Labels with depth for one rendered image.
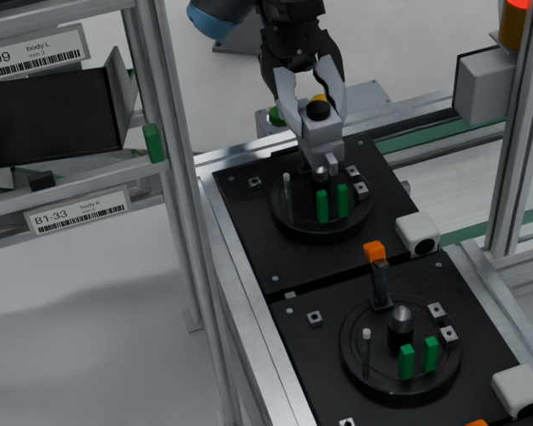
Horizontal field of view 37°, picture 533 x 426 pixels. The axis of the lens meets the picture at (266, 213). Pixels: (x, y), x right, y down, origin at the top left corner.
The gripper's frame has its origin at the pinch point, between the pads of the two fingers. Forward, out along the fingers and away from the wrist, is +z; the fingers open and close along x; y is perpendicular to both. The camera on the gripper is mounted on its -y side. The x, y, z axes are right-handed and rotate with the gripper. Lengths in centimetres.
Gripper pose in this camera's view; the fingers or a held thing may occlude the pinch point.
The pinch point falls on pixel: (320, 121)
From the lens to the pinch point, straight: 100.3
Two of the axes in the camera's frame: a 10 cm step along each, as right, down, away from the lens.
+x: -9.5, 2.7, -1.7
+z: 2.9, 9.5, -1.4
